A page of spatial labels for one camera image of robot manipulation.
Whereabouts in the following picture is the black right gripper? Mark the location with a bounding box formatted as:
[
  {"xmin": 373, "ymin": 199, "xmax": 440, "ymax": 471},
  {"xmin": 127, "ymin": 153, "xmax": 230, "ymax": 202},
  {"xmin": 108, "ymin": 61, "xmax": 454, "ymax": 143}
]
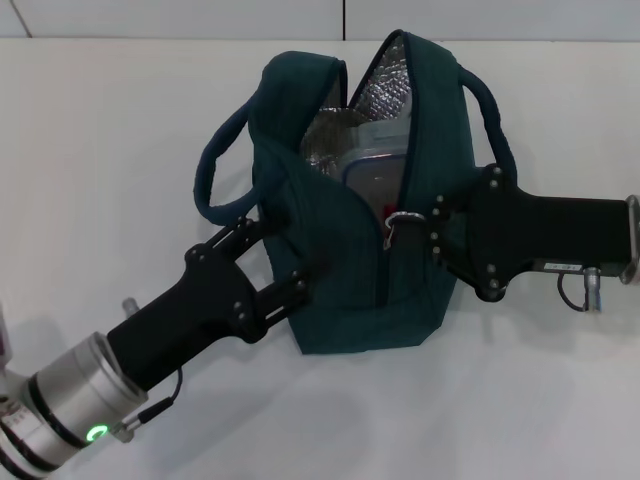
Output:
[{"xmin": 398, "ymin": 162, "xmax": 630, "ymax": 305}]

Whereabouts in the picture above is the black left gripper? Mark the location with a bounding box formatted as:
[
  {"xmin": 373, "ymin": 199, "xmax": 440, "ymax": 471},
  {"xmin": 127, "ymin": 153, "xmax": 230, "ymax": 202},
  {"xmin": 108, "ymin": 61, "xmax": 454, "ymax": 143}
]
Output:
[{"xmin": 106, "ymin": 214, "xmax": 333, "ymax": 392}]

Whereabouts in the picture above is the metal zipper pull ring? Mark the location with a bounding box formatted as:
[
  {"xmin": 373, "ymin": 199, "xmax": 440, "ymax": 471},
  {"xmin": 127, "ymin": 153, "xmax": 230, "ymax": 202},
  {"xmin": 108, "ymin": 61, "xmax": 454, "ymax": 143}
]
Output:
[{"xmin": 382, "ymin": 210, "xmax": 426, "ymax": 251}]

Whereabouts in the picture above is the dark blue insulated lunch bag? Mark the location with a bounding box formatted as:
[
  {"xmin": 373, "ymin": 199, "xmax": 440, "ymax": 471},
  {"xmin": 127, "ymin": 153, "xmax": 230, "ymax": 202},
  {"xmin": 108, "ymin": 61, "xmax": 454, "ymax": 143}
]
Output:
[{"xmin": 192, "ymin": 30, "xmax": 519, "ymax": 356}]

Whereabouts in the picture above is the clear plastic lunch box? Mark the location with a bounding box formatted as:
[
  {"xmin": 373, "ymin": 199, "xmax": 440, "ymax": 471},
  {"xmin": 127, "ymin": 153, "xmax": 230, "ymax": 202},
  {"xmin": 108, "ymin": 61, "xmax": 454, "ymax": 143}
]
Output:
[{"xmin": 342, "ymin": 122, "xmax": 414, "ymax": 201}]

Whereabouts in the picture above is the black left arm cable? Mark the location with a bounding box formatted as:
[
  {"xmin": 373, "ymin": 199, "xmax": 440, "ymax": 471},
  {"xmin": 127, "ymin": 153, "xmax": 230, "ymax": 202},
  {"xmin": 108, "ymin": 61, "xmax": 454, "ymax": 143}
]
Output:
[{"xmin": 112, "ymin": 367, "xmax": 184, "ymax": 444}]

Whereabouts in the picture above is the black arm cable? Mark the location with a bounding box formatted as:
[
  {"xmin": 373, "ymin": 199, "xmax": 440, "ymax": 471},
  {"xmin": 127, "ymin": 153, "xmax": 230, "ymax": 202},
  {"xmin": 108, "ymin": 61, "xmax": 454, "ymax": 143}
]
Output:
[
  {"xmin": 112, "ymin": 367, "xmax": 184, "ymax": 444},
  {"xmin": 557, "ymin": 267, "xmax": 605, "ymax": 315}
]

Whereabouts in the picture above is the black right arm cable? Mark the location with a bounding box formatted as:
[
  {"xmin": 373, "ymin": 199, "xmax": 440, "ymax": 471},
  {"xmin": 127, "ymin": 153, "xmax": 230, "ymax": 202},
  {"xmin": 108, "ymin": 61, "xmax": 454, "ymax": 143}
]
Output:
[{"xmin": 557, "ymin": 267, "xmax": 605, "ymax": 315}]

